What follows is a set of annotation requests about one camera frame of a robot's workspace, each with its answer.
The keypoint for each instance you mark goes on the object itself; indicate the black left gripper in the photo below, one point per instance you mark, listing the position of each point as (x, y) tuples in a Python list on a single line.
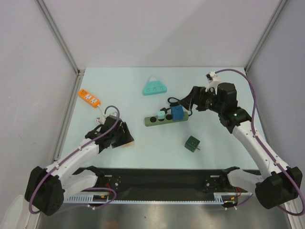
[(126, 137)]

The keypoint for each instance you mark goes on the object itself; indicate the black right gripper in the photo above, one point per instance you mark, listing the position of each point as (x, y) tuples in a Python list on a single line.
[(196, 97)]

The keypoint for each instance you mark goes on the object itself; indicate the blue cube socket adapter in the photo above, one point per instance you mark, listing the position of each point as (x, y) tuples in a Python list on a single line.
[(177, 113)]

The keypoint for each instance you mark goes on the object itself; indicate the light blue plug charger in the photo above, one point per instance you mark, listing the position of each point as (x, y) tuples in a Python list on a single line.
[(160, 115)]

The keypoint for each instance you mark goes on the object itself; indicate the orange power strip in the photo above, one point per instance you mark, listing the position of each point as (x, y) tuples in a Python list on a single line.
[(89, 98)]

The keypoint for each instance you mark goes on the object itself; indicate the beige cube socket adapter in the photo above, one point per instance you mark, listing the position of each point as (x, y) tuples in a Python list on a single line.
[(128, 144)]

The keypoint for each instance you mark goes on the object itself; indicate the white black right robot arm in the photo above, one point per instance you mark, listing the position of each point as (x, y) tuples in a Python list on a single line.
[(278, 182)]

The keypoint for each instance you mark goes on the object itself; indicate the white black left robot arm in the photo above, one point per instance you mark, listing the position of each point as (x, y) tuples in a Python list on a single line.
[(48, 187)]

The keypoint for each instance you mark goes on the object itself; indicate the green power strip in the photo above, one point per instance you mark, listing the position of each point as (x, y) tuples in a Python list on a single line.
[(154, 121)]

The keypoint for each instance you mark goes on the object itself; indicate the teal mountain-shaped power strip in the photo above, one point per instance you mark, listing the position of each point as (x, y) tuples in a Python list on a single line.
[(154, 86)]

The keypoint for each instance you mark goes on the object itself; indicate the dark green cube socket adapter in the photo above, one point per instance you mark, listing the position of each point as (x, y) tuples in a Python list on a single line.
[(192, 143)]

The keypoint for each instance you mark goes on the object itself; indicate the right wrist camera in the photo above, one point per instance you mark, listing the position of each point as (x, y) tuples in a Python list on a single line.
[(213, 82)]

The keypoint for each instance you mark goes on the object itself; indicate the left aluminium frame post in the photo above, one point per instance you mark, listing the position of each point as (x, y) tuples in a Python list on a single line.
[(58, 36)]

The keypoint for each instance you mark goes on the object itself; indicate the aluminium frame post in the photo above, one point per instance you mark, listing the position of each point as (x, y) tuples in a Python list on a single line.
[(58, 36), (266, 33)]

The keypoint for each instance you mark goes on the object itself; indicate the white cable duct rail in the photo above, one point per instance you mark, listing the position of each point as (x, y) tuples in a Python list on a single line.
[(103, 197)]

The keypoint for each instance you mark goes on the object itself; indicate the right aluminium frame post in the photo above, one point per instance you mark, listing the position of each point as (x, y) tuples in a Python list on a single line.
[(266, 33)]

